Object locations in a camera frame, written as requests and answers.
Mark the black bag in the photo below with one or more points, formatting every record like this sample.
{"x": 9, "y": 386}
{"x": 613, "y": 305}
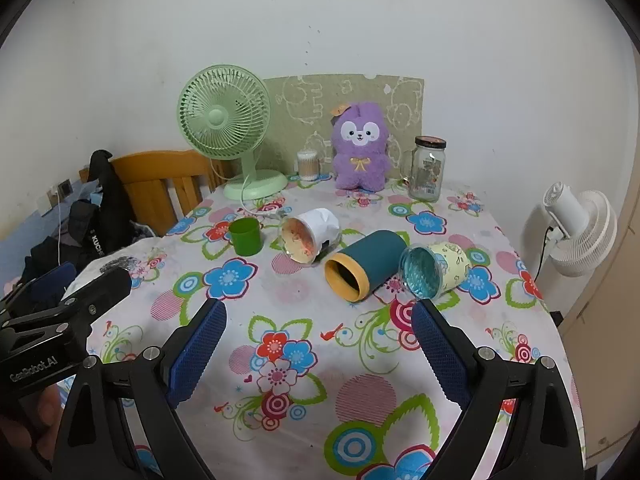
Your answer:
{"x": 100, "y": 220}

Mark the teal cup with yellow rim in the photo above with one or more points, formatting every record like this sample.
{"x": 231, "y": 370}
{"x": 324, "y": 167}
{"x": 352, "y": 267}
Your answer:
{"x": 380, "y": 257}

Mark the white standing fan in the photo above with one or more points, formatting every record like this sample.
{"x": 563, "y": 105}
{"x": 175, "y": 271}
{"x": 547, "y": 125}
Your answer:
{"x": 590, "y": 230}

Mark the cotton swab container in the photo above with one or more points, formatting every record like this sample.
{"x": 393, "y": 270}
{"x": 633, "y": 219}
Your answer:
{"x": 308, "y": 167}

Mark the floral tablecloth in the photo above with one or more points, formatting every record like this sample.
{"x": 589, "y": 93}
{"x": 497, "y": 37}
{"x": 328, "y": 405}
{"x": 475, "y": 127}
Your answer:
{"x": 310, "y": 310}

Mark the white paper cup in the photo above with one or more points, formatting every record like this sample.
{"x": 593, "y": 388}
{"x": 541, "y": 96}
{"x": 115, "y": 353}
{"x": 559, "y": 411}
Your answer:
{"x": 320, "y": 227}

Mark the blue bed sheet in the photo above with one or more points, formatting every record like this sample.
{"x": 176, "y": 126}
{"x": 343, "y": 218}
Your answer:
{"x": 20, "y": 232}

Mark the person's left hand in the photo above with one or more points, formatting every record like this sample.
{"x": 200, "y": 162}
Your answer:
{"x": 30, "y": 417}

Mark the wooden chair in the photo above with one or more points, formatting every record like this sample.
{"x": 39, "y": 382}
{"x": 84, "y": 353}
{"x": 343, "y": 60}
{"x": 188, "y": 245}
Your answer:
{"x": 150, "y": 185}

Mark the purple plush toy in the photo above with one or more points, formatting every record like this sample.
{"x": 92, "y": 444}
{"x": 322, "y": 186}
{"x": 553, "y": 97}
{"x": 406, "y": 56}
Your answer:
{"x": 360, "y": 160}

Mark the glass jar with dark lid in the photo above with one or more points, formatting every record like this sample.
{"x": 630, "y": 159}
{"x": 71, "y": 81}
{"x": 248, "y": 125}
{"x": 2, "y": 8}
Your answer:
{"x": 425, "y": 175}

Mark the yellow patterned cup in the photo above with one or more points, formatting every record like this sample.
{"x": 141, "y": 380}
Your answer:
{"x": 452, "y": 262}

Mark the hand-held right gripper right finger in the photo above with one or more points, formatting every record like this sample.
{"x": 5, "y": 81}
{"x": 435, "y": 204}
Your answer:
{"x": 440, "y": 355}

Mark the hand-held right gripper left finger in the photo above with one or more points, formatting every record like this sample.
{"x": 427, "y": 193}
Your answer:
{"x": 197, "y": 350}

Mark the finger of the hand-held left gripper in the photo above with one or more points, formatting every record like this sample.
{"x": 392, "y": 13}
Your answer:
{"x": 50, "y": 280}
{"x": 102, "y": 287}

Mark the small green cup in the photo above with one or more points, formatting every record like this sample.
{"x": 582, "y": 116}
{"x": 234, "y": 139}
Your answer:
{"x": 245, "y": 240}

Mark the green desk fan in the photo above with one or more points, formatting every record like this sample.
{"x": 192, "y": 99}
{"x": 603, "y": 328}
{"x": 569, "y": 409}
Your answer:
{"x": 217, "y": 115}

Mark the wooden cabinet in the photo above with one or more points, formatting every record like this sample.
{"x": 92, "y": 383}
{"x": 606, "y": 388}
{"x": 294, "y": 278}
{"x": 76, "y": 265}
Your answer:
{"x": 605, "y": 360}

